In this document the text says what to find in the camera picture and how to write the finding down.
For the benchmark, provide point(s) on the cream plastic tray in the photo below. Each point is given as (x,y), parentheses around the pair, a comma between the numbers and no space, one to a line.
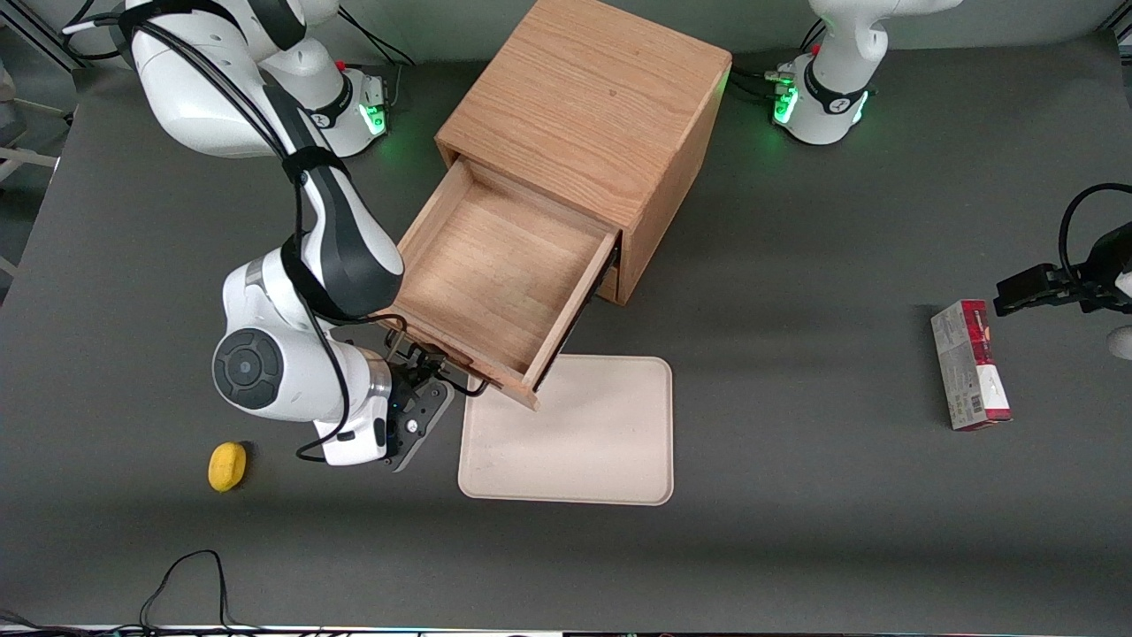
(570,433)

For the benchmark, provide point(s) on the wooden drawer cabinet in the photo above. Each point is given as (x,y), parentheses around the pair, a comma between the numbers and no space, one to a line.
(584,97)

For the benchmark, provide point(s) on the yellow lemon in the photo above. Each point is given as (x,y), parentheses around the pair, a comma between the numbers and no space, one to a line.
(226,466)

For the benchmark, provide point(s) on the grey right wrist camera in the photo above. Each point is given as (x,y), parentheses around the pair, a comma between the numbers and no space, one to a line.
(428,416)

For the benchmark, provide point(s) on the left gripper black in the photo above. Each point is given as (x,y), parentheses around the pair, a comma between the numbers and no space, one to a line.
(1107,268)

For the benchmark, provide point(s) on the red plaid cardboard box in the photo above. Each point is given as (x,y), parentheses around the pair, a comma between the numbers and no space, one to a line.
(968,372)

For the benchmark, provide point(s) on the white furniture frame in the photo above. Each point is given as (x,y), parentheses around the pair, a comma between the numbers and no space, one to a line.
(22,157)

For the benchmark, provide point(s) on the aluminium frame profile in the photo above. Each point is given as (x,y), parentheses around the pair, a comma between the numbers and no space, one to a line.
(40,35)

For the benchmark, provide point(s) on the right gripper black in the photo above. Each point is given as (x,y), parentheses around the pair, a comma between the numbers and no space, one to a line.
(405,374)

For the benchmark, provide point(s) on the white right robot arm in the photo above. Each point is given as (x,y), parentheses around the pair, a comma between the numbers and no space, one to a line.
(195,97)

